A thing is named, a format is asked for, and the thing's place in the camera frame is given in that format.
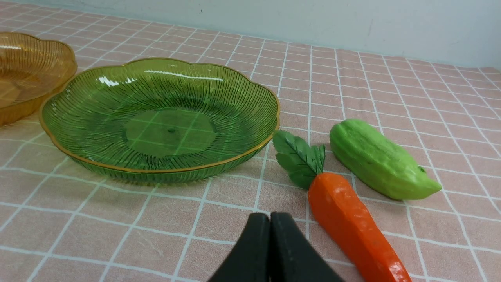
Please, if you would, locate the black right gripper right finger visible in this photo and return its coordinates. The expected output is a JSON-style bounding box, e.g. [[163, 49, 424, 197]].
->
[[270, 212, 344, 282]]

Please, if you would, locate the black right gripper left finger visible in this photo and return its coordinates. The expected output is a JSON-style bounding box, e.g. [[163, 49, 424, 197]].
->
[[209, 213, 270, 282]]

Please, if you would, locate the orange toy carrot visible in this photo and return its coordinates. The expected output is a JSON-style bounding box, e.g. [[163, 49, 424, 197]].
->
[[273, 130, 412, 282]]

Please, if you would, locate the green toy gourd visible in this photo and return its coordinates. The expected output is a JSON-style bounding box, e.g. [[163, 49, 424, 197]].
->
[[329, 119, 442, 200]]

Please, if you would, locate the green ribbed glass plate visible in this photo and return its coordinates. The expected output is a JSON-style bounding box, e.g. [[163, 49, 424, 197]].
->
[[39, 58, 280, 183]]

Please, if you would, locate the amber ribbed glass plate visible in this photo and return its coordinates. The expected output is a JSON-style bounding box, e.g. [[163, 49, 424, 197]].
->
[[0, 32, 77, 126]]

